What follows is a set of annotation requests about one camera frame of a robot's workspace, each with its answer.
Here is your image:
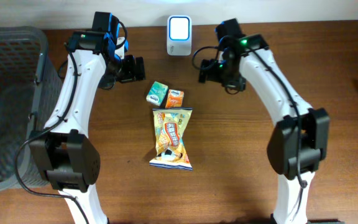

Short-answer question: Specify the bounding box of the green tissue pack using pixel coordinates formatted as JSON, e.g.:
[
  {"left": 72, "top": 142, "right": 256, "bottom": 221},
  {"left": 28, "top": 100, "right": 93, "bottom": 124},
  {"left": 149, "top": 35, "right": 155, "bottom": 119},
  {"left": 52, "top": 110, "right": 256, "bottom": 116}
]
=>
[{"left": 146, "top": 82, "right": 168, "bottom": 106}]

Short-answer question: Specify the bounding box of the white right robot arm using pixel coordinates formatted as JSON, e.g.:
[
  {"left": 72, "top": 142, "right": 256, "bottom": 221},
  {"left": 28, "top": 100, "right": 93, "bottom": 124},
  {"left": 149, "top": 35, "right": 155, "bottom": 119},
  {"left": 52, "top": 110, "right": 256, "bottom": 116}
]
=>
[{"left": 197, "top": 19, "right": 330, "bottom": 223}]

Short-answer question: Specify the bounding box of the grey plastic basket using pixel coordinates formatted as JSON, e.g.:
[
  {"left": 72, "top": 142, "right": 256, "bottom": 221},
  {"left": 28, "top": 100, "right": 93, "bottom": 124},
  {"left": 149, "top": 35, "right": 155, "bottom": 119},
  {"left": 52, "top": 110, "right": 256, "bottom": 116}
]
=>
[{"left": 0, "top": 27, "right": 62, "bottom": 191}]

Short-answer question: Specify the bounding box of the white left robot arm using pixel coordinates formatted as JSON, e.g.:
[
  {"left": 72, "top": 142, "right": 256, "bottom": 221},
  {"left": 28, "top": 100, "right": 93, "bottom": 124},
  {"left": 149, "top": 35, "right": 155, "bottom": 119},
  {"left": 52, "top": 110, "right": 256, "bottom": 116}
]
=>
[{"left": 26, "top": 12, "right": 145, "bottom": 223}]

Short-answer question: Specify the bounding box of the orange small box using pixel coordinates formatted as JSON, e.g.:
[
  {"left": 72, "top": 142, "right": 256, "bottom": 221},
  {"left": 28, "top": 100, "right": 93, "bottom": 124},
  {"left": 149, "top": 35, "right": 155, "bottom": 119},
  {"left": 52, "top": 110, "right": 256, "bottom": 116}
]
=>
[{"left": 165, "top": 89, "right": 184, "bottom": 108}]

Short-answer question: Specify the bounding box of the white barcode scanner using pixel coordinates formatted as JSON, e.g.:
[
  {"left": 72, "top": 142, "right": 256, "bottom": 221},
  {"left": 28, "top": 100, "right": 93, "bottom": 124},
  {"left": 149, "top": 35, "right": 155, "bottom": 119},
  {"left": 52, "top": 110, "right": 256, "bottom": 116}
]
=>
[{"left": 167, "top": 15, "right": 192, "bottom": 56}]

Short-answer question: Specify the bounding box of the yellow snack bag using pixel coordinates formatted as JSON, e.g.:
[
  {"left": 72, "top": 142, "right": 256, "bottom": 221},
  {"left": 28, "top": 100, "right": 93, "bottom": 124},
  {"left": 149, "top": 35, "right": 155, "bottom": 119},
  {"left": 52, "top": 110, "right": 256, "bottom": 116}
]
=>
[{"left": 149, "top": 108, "right": 193, "bottom": 170}]

